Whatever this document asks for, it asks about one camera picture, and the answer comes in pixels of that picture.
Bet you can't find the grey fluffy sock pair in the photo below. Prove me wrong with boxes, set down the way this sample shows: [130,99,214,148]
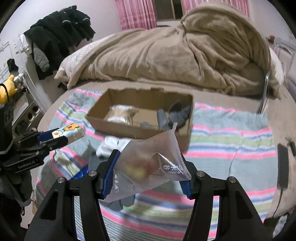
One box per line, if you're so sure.
[87,153,136,212]

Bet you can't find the white sock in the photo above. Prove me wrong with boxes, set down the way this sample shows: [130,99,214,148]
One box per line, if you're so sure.
[96,136,131,158]

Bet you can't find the cotton swab plastic bag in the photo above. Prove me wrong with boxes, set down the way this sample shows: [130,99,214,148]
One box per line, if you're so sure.
[107,104,139,126]

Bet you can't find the clear zip bag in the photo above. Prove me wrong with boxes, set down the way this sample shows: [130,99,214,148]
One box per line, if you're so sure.
[104,124,192,203]

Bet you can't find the dotted grey sock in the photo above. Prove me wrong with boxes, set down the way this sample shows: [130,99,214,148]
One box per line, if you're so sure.
[139,99,192,132]

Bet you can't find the blue tissue pack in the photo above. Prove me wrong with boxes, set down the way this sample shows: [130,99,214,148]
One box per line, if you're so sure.
[70,166,88,180]

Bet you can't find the white shelf unit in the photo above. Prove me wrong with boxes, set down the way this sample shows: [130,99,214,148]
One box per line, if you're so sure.
[1,35,44,136]

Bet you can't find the yellow plush toy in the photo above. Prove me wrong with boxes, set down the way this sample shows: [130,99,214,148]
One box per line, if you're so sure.
[0,74,17,104]

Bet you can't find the black phone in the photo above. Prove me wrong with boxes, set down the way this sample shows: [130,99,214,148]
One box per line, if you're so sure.
[277,144,289,189]

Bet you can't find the white quilted duvet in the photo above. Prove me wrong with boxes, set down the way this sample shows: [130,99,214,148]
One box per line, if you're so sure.
[54,34,114,90]

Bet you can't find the striped colourful towel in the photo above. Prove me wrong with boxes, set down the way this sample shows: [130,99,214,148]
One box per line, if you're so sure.
[35,89,278,240]

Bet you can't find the grey hanging garment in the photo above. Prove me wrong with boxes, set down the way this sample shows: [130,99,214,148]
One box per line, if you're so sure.
[33,43,50,72]

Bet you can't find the brown cardboard box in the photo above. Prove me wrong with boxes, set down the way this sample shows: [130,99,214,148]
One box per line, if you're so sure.
[86,88,194,152]

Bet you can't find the black hanging clothes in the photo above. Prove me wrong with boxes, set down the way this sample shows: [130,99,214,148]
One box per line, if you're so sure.
[23,5,95,80]

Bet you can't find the brown bed sheet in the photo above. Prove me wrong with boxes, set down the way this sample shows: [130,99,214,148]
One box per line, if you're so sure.
[35,80,295,219]

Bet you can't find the left pink curtain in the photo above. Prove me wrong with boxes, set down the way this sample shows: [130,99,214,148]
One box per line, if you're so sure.
[115,0,157,30]

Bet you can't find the pink curtain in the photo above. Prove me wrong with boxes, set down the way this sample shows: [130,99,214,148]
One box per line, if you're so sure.
[115,0,157,30]
[181,0,250,18]

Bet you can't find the beige fleece blanket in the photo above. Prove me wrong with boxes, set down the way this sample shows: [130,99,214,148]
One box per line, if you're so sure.
[70,6,281,96]

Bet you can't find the right pink curtain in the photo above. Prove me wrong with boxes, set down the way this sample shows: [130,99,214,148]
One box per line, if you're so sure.
[181,0,250,18]

